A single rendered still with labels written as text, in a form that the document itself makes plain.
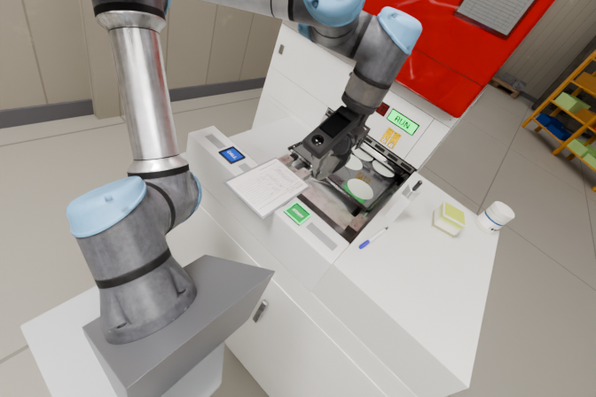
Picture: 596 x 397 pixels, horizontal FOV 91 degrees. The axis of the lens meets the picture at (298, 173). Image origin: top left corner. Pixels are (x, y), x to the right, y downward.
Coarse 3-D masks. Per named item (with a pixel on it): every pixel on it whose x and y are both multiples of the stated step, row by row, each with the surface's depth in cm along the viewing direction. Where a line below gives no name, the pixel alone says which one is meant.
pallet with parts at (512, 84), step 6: (498, 78) 840; (504, 78) 827; (510, 78) 819; (516, 78) 821; (492, 84) 801; (498, 84) 796; (504, 84) 795; (510, 84) 822; (516, 84) 793; (522, 84) 783; (510, 90) 835; (516, 90) 790; (510, 96) 782; (516, 96) 773
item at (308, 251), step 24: (192, 144) 86; (216, 144) 86; (192, 168) 91; (216, 168) 83; (240, 168) 82; (216, 192) 88; (240, 216) 84; (312, 216) 78; (264, 240) 82; (288, 240) 75; (312, 240) 72; (336, 240) 74; (288, 264) 79; (312, 264) 73; (312, 288) 76
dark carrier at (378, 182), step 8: (304, 152) 109; (360, 160) 118; (320, 168) 105; (344, 168) 110; (368, 168) 115; (328, 176) 103; (336, 176) 105; (344, 176) 106; (352, 176) 108; (360, 176) 110; (368, 176) 111; (376, 176) 113; (384, 176) 115; (392, 176) 117; (344, 184) 103; (368, 184) 108; (376, 184) 109; (384, 184) 111; (376, 192) 106; (360, 200) 99; (368, 200) 101
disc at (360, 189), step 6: (354, 180) 107; (360, 180) 108; (348, 186) 103; (354, 186) 104; (360, 186) 105; (366, 186) 106; (354, 192) 101; (360, 192) 102; (366, 192) 104; (372, 192) 105; (366, 198) 101
